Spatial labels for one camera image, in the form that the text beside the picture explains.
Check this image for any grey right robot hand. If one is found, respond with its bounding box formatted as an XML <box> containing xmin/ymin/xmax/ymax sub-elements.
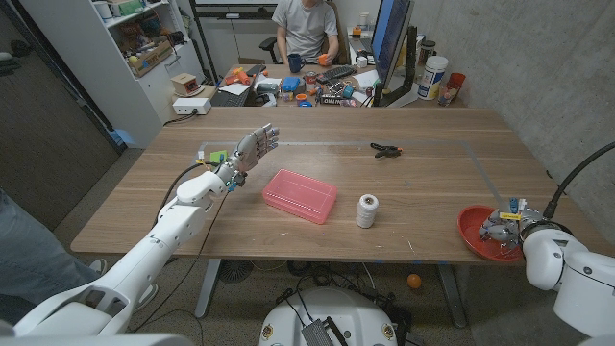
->
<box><xmin>478</xmin><ymin>196</ymin><xmax>542</xmax><ymax>252</ymax></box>

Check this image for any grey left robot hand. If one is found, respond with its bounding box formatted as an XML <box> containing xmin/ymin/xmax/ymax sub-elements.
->
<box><xmin>213</xmin><ymin>122</ymin><xmax>281</xmax><ymax>189</ymax></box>

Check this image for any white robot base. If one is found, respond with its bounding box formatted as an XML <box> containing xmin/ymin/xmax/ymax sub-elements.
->
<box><xmin>258</xmin><ymin>286</ymin><xmax>399</xmax><ymax>346</ymax></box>

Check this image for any red bowl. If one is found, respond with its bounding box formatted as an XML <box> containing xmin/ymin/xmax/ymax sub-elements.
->
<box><xmin>456</xmin><ymin>205</ymin><xmax>525</xmax><ymax>263</ymax></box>

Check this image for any pink clamshell container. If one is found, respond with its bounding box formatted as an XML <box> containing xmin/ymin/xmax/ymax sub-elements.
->
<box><xmin>261</xmin><ymin>167</ymin><xmax>339</xmax><ymax>226</ymax></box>

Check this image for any orange hand tool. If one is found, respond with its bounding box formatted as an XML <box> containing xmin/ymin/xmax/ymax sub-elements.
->
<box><xmin>224</xmin><ymin>66</ymin><xmax>269</xmax><ymax>87</ymax></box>

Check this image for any white thread spool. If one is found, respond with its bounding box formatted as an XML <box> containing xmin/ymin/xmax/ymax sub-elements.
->
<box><xmin>356</xmin><ymin>193</ymin><xmax>380</xmax><ymax>230</ymax></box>

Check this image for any black laptop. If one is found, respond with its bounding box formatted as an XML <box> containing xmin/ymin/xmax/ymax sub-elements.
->
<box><xmin>209</xmin><ymin>64</ymin><xmax>264</xmax><ymax>108</ymax></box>

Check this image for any white power box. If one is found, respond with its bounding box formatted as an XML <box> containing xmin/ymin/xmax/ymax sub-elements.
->
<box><xmin>171</xmin><ymin>97</ymin><xmax>212</xmax><ymax>116</ymax></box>

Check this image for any grey table leg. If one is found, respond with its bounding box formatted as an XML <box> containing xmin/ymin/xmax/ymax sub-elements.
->
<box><xmin>194</xmin><ymin>258</ymin><xmax>222</xmax><ymax>319</ymax></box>
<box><xmin>435</xmin><ymin>262</ymin><xmax>468</xmax><ymax>330</ymax></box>

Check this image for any small beige box device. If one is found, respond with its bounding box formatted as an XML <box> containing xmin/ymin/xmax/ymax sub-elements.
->
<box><xmin>170</xmin><ymin>72</ymin><xmax>205</xmax><ymax>98</ymax></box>

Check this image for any dark blue mug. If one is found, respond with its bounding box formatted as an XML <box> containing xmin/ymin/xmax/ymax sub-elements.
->
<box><xmin>287</xmin><ymin>53</ymin><xmax>308</xmax><ymax>74</ymax></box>

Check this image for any black keyboard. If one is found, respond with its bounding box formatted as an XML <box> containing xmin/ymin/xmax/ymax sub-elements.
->
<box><xmin>315</xmin><ymin>64</ymin><xmax>359</xmax><ymax>86</ymax></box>

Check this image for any black spring clamp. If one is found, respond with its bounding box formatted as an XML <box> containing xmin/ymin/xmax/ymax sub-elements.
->
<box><xmin>369</xmin><ymin>141</ymin><xmax>404</xmax><ymax>160</ymax></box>

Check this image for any cardboard box with tools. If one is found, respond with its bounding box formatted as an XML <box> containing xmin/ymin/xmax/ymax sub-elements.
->
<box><xmin>127</xmin><ymin>38</ymin><xmax>175</xmax><ymax>78</ymax></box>

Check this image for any seated person grey shirt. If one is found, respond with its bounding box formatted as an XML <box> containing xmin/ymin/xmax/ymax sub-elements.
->
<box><xmin>271</xmin><ymin>0</ymin><xmax>339</xmax><ymax>66</ymax></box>

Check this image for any brown jacket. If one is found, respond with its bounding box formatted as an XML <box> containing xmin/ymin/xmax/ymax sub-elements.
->
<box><xmin>331</xmin><ymin>0</ymin><xmax>351</xmax><ymax>65</ymax></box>

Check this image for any white tub blue label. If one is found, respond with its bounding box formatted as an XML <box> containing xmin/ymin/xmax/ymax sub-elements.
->
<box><xmin>417</xmin><ymin>55</ymin><xmax>450</xmax><ymax>101</ymax></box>

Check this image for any white shelf unit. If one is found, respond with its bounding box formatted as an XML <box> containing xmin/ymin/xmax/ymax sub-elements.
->
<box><xmin>18</xmin><ymin>0</ymin><xmax>206</xmax><ymax>149</ymax></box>

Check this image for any black computer monitor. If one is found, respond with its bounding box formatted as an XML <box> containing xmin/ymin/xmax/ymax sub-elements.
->
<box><xmin>371</xmin><ymin>0</ymin><xmax>415</xmax><ymax>90</ymax></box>

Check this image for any black monitor stand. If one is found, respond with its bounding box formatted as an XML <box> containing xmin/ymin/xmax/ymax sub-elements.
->
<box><xmin>372</xmin><ymin>26</ymin><xmax>419</xmax><ymax>108</ymax></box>

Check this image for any grey heat sink module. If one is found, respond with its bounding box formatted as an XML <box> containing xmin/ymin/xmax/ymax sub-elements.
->
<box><xmin>301</xmin><ymin>319</ymin><xmax>335</xmax><ymax>346</ymax></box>

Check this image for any dark jar black lid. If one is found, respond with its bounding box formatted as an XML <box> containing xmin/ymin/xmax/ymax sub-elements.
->
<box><xmin>416</xmin><ymin>39</ymin><xmax>437</xmax><ymax>67</ymax></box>

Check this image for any standing person in jeans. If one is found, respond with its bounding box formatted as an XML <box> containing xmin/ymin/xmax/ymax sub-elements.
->
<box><xmin>0</xmin><ymin>189</ymin><xmax>105</xmax><ymax>313</ymax></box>

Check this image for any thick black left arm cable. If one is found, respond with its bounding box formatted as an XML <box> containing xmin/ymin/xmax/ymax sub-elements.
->
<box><xmin>151</xmin><ymin>161</ymin><xmax>220</xmax><ymax>230</ymax></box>

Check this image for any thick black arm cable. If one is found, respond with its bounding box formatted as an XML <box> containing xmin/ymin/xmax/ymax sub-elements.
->
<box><xmin>542</xmin><ymin>141</ymin><xmax>615</xmax><ymax>221</ymax></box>
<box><xmin>151</xmin><ymin>161</ymin><xmax>220</xmax><ymax>230</ymax></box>

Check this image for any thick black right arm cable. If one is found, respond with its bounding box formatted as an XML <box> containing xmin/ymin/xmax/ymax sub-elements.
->
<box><xmin>542</xmin><ymin>141</ymin><xmax>615</xmax><ymax>221</ymax></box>

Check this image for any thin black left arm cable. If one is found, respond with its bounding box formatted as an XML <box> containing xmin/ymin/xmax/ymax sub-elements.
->
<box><xmin>129</xmin><ymin>189</ymin><xmax>232</xmax><ymax>333</ymax></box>

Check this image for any black floor cable bundle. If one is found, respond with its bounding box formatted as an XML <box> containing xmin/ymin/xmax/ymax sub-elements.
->
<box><xmin>273</xmin><ymin>261</ymin><xmax>414</xmax><ymax>333</ymax></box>

